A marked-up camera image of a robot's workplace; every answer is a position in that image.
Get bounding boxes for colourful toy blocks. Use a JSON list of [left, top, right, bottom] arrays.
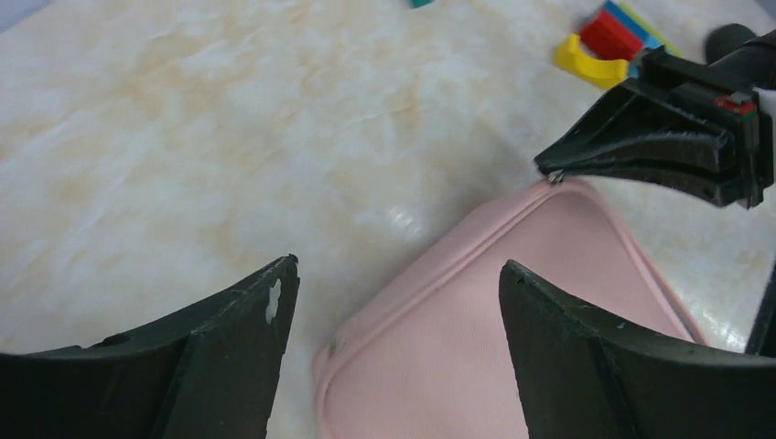
[[553, 1, 678, 90]]

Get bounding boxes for small teal box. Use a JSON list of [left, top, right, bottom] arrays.
[[407, 0, 434, 9]]

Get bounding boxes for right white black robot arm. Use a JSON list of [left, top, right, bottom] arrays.
[[534, 24, 775, 209]]

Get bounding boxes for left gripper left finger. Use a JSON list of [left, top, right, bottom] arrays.
[[1, 254, 299, 438]]

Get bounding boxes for pink medicine kit case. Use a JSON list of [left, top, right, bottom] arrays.
[[313, 179, 703, 438]]

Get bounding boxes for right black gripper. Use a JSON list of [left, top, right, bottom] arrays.
[[534, 47, 774, 209]]

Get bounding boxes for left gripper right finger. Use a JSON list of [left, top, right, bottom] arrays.
[[499, 261, 775, 438]]

